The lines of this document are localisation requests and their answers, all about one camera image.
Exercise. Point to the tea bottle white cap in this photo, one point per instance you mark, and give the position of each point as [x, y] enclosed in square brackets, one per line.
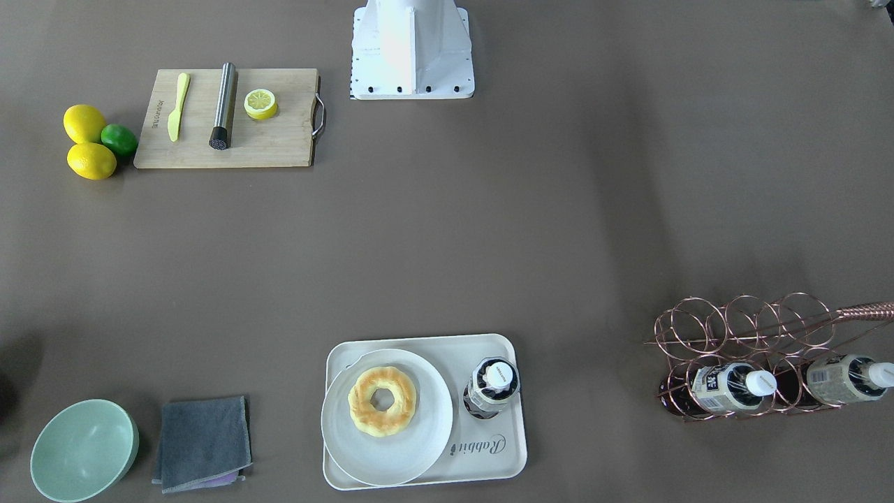
[490, 388]

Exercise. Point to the cream rectangular tray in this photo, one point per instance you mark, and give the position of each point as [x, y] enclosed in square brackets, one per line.
[477, 449]

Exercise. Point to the tea bottle in rack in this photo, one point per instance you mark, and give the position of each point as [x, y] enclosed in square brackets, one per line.
[717, 390]
[834, 381]

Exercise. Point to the glazed donut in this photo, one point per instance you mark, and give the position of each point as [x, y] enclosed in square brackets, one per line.
[382, 402]

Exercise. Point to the bamboo cutting board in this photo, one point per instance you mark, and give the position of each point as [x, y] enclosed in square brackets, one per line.
[284, 141]

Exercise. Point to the white round plate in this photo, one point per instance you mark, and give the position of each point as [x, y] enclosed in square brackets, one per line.
[399, 458]

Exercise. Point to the half lemon slice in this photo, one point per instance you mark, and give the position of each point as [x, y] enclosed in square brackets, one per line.
[260, 104]

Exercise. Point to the steel muddler black tip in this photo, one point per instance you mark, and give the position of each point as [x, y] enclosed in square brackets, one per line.
[220, 136]

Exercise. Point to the yellow plastic knife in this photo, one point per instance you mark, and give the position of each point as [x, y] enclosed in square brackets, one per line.
[174, 118]

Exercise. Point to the grey folded cloth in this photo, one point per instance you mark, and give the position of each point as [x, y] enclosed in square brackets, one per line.
[201, 440]

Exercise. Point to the purple cloth under grey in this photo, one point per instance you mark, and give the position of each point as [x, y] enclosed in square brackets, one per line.
[226, 479]

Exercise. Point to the green lime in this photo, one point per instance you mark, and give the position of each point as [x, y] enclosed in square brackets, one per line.
[119, 139]

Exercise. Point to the yellow lemon lower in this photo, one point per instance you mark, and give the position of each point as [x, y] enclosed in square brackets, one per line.
[92, 161]

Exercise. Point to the yellow lemon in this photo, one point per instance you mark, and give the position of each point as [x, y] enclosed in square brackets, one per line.
[84, 123]
[92, 161]

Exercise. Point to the yellow lemon upper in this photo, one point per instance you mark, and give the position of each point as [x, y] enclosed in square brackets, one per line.
[84, 123]

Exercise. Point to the mint green bowl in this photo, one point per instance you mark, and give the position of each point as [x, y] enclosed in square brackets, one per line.
[84, 450]

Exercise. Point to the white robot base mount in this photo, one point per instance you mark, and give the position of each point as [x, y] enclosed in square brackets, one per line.
[411, 50]

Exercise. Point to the rose gold wire bottle rack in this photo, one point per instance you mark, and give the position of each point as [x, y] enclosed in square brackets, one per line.
[797, 328]

